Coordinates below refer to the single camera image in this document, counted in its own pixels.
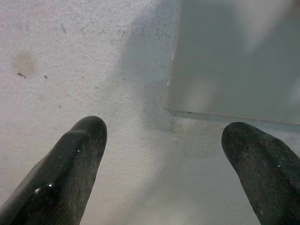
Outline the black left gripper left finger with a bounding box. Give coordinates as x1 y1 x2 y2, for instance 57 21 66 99
0 116 108 225

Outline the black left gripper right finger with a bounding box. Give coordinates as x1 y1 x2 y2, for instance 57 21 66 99
221 121 300 225

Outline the grey hook board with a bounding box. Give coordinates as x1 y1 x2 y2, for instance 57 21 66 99
165 0 300 125

